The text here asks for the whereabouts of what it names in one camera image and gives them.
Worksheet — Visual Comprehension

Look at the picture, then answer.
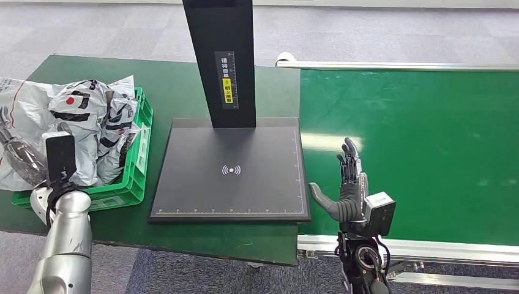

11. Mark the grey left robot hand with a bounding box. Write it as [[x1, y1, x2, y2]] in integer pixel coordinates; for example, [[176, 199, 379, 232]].
[[0, 106, 48, 187]]

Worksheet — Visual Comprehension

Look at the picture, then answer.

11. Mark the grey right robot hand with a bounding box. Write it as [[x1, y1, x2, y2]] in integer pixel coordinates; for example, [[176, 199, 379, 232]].
[[308, 137, 369, 223]]

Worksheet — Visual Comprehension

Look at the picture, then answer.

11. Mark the grey mailer package red print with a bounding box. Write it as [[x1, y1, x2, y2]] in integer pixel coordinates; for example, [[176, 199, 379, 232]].
[[0, 75, 136, 192]]

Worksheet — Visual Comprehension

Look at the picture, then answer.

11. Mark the crumpled grey mailer package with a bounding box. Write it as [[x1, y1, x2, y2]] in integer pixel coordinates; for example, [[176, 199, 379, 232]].
[[95, 92, 143, 187]]

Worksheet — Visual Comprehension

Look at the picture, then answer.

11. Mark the green plastic basket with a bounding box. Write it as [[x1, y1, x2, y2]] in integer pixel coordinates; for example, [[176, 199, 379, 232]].
[[10, 86, 154, 212]]

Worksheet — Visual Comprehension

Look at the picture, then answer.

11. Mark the black weighing device with column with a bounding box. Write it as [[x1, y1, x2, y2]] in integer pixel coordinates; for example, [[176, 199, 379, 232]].
[[148, 0, 312, 225]]

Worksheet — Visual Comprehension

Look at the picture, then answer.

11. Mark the green conveyor belt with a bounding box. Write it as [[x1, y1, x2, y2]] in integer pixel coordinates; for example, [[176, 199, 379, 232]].
[[297, 69, 519, 247]]

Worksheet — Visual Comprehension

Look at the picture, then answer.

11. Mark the black yellow column label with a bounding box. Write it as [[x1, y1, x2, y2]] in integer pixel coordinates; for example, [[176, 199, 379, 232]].
[[214, 51, 239, 110]]

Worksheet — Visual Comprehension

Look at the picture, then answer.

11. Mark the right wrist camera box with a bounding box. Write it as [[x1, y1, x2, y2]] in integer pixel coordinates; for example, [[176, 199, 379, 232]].
[[362, 192, 397, 238]]

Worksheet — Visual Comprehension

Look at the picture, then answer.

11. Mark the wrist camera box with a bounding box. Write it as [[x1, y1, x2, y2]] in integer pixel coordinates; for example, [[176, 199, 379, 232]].
[[362, 192, 397, 238], [42, 130, 77, 184]]

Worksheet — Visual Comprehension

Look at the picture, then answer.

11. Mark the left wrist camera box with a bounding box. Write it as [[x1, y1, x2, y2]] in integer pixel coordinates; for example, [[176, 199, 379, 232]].
[[42, 130, 77, 184]]

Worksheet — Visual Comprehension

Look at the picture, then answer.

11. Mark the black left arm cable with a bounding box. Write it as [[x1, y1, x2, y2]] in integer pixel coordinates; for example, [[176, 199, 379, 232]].
[[45, 181, 82, 228]]

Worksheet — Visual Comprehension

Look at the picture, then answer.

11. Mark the aluminium conveyor side rail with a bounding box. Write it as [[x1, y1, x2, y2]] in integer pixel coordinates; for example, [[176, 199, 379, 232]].
[[297, 234, 519, 269], [275, 51, 519, 73]]

